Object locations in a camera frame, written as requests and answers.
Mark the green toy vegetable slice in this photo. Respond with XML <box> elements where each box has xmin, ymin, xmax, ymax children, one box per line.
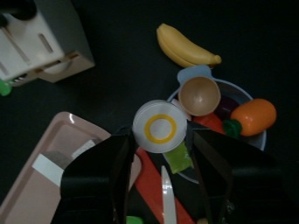
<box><xmin>163</xmin><ymin>142</ymin><xmax>195</xmax><ymax>175</ymax></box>

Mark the red toy strip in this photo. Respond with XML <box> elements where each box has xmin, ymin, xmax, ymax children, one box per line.
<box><xmin>134</xmin><ymin>147</ymin><xmax>197</xmax><ymax>224</ymax></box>

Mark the yellow toy banana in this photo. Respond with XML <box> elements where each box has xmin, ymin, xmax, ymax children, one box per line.
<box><xmin>155</xmin><ymin>23</ymin><xmax>223</xmax><ymax>69</ymax></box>

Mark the white toy knife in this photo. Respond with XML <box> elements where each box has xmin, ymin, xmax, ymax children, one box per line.
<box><xmin>161</xmin><ymin>164</ymin><xmax>178</xmax><ymax>224</ymax></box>

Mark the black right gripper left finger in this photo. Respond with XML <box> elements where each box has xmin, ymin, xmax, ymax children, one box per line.
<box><xmin>51</xmin><ymin>133</ymin><xmax>138</xmax><ymax>224</ymax></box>

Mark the green round toy piece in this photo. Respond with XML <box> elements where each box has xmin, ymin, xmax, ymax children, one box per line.
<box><xmin>126</xmin><ymin>215</ymin><xmax>146</xmax><ymax>224</ymax></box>

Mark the orange toy fruit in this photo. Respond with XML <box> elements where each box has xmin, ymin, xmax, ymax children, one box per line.
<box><xmin>222</xmin><ymin>98</ymin><xmax>278</xmax><ymax>139</ymax></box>

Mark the red toy carrot piece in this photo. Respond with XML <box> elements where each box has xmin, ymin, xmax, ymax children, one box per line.
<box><xmin>191</xmin><ymin>112</ymin><xmax>227</xmax><ymax>136</ymax></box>

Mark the pink plastic tray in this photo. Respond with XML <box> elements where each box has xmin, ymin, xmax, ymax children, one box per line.
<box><xmin>0</xmin><ymin>111</ymin><xmax>143</xmax><ymax>224</ymax></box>

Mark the dark purple toy eggplant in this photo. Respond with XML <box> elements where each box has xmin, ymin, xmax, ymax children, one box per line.
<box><xmin>213</xmin><ymin>94</ymin><xmax>241</xmax><ymax>120</ymax></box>

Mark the white block on tray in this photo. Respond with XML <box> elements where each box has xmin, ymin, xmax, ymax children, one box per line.
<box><xmin>31</xmin><ymin>138</ymin><xmax>101</xmax><ymax>187</ymax></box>

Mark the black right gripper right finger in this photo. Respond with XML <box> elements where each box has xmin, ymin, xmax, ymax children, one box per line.
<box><xmin>191</xmin><ymin>129</ymin><xmax>299</xmax><ymax>224</ymax></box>

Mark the white toy knife block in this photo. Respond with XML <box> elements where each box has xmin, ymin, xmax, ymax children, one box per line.
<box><xmin>0</xmin><ymin>0</ymin><xmax>97</xmax><ymax>88</ymax></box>

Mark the light blue toy pan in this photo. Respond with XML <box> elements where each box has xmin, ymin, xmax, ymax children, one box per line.
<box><xmin>166</xmin><ymin>64</ymin><xmax>267</xmax><ymax>185</ymax></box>

